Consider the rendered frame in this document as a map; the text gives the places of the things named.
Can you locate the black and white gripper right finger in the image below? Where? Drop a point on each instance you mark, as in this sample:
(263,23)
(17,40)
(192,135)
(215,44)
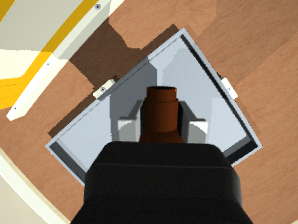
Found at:
(191,128)

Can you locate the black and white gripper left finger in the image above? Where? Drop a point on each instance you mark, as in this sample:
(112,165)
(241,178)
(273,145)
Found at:
(130,128)

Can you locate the brown glass bottle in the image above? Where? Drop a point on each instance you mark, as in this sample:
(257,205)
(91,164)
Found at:
(161,114)

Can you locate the yellow plastic crate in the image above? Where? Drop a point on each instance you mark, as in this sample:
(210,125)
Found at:
(30,31)

